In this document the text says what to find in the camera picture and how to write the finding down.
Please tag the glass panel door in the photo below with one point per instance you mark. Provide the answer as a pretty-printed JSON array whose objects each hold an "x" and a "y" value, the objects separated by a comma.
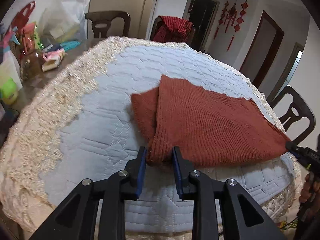
[{"x": 290, "y": 67}]

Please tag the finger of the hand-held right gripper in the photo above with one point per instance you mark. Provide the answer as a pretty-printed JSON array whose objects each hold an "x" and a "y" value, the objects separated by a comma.
[{"x": 295, "y": 150}]

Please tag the red checked cloth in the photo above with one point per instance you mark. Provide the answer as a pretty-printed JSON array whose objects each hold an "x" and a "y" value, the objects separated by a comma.
[{"x": 172, "y": 27}]

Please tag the person's right hand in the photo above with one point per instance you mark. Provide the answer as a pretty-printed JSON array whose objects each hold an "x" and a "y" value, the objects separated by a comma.
[{"x": 306, "y": 192}]

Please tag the brown wooden door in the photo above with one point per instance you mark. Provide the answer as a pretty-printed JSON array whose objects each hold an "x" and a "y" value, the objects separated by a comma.
[{"x": 265, "y": 45}]

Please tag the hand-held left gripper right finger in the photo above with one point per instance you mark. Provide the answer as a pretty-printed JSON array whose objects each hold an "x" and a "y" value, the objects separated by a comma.
[{"x": 176, "y": 172}]

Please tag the red knot wall decoration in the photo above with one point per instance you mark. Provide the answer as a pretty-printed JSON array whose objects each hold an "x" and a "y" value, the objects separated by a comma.
[
  {"x": 222, "y": 17},
  {"x": 232, "y": 12},
  {"x": 240, "y": 17}
]

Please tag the translucent plastic container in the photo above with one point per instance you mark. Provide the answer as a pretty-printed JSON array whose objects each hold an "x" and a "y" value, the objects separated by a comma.
[{"x": 8, "y": 65}]

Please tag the red gift bag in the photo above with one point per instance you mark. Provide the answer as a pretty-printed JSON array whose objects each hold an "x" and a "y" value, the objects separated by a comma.
[{"x": 20, "y": 17}]

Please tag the rust-red knit sweater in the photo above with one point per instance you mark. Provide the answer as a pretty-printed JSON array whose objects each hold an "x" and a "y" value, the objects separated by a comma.
[{"x": 207, "y": 125}]

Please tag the dark wooden chair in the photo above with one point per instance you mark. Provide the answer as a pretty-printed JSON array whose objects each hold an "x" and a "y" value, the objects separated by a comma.
[
  {"x": 117, "y": 17},
  {"x": 303, "y": 107},
  {"x": 192, "y": 33}
]

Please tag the green cap bottle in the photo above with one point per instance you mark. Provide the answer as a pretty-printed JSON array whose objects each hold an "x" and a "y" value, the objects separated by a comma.
[{"x": 8, "y": 91}]

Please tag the dark doorway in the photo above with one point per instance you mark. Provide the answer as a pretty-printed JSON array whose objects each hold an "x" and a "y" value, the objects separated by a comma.
[{"x": 203, "y": 17}]

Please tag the pink ribbon box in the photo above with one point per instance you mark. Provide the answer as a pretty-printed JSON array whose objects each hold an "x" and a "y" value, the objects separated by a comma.
[{"x": 51, "y": 62}]

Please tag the glass jar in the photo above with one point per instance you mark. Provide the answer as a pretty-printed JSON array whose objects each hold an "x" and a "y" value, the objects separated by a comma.
[{"x": 30, "y": 66}]

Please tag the pink packet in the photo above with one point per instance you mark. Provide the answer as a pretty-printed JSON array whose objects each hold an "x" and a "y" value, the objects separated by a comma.
[{"x": 27, "y": 38}]

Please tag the green leaf-print packet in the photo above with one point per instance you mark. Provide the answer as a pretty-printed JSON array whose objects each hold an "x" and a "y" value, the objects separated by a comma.
[{"x": 38, "y": 38}]

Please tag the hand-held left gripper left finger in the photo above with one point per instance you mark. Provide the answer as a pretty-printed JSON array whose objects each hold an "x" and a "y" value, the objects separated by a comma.
[{"x": 141, "y": 172}]

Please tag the white plastic bag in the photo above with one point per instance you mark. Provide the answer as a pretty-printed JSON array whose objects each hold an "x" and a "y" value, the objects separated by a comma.
[{"x": 67, "y": 20}]

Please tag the teal plastic item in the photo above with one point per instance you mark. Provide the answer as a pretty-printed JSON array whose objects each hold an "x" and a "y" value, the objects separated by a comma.
[{"x": 71, "y": 44}]

